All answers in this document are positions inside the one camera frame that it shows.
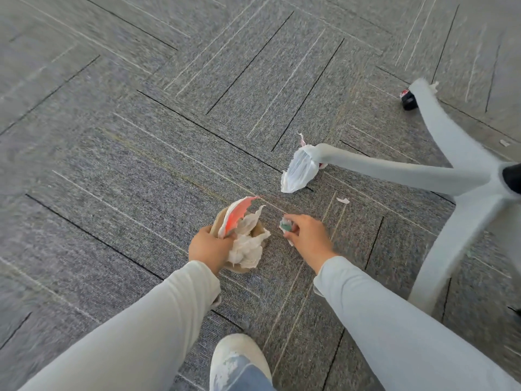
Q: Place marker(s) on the person's right hand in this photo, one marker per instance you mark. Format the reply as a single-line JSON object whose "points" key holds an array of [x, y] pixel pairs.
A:
{"points": [[311, 240]]}

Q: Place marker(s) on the person's left hand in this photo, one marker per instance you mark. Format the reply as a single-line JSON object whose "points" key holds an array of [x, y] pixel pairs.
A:
{"points": [[207, 248]]}

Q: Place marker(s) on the person's right thumb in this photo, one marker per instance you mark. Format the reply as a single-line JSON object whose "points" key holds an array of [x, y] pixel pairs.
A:
{"points": [[291, 233]]}

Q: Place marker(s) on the person's left fingers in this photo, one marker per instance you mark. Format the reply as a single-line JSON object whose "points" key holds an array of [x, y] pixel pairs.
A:
{"points": [[226, 240]]}

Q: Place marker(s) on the small green paper scrap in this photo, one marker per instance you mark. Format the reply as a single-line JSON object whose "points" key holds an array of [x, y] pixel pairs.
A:
{"points": [[285, 225]]}

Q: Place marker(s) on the white tissue paper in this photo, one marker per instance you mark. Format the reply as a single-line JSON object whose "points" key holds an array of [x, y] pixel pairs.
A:
{"points": [[248, 246]]}

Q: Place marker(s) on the red and white wrapper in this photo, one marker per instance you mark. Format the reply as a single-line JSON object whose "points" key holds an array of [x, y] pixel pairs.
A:
{"points": [[234, 215]]}

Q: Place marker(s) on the person's right forearm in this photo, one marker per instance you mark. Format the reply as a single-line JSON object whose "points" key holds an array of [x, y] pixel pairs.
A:
{"points": [[403, 333]]}

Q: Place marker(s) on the person's left forearm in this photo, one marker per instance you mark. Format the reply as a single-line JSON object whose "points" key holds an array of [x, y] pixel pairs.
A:
{"points": [[134, 337]]}

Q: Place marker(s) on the small white paper scrap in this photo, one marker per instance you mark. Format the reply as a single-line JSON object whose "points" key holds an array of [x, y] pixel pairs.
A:
{"points": [[343, 200]]}

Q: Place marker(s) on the white plastic wrapper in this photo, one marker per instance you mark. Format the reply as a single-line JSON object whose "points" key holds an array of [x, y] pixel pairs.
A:
{"points": [[299, 170]]}

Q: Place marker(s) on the person's white shoe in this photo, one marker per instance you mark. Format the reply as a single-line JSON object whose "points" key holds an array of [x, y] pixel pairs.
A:
{"points": [[238, 358]]}

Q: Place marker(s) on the person's blue jeans leg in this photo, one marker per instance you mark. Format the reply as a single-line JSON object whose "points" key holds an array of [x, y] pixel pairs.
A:
{"points": [[246, 376]]}

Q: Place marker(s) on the white office chair base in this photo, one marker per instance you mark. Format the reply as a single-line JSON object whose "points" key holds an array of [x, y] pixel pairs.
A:
{"points": [[456, 179]]}

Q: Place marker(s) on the black chair caster wheel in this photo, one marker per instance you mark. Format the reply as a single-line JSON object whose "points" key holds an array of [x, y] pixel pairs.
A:
{"points": [[408, 100]]}

